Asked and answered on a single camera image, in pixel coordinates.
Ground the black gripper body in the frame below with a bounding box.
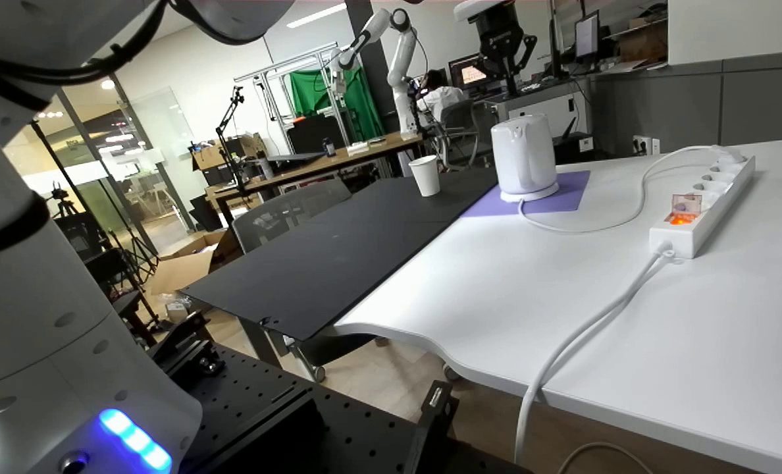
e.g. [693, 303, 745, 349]
[477, 0, 537, 91]

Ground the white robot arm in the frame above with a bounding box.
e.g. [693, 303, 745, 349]
[0, 0, 292, 474]

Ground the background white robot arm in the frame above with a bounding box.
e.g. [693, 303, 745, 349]
[336, 0, 537, 133]

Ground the white electric kettle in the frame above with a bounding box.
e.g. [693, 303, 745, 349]
[490, 115, 557, 202]

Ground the seated person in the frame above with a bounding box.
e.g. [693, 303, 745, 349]
[416, 67, 465, 129]

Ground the white paper cup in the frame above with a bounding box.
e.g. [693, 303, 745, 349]
[408, 156, 440, 198]

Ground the purple mat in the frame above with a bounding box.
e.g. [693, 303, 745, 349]
[462, 169, 591, 220]

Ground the wooden desk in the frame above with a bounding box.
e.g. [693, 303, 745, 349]
[208, 131, 423, 224]

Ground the green screen cloth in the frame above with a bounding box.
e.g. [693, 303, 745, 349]
[290, 67, 385, 140]

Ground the white power strip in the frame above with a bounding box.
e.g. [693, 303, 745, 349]
[648, 149, 756, 260]

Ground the grey office chair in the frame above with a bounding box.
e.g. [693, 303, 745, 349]
[231, 175, 349, 253]

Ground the black board panel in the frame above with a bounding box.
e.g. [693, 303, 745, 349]
[184, 169, 494, 339]

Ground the cardboard box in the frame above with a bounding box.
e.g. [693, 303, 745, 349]
[144, 229, 238, 316]

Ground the white kettle cord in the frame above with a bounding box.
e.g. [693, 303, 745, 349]
[518, 142, 743, 236]

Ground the white power strip cable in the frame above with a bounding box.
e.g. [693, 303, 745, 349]
[511, 241, 679, 469]

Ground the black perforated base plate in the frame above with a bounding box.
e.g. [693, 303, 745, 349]
[141, 339, 532, 474]

